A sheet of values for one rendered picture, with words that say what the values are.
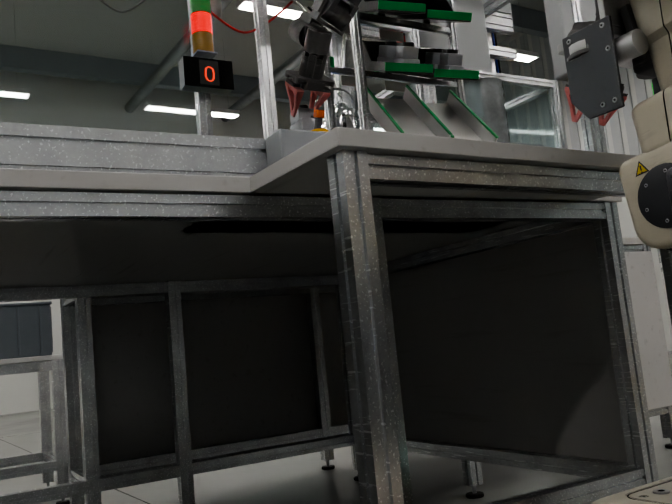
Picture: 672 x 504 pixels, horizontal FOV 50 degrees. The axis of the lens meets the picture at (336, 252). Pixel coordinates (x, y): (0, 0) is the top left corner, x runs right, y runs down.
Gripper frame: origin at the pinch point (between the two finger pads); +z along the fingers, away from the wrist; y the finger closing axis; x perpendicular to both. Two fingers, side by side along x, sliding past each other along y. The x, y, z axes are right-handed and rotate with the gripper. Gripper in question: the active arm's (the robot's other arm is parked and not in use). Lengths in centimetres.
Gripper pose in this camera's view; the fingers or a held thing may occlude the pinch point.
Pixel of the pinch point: (302, 113)
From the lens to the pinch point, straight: 171.6
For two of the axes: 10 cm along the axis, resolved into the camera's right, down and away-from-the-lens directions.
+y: -8.6, 0.2, -5.0
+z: -2.3, 8.8, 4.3
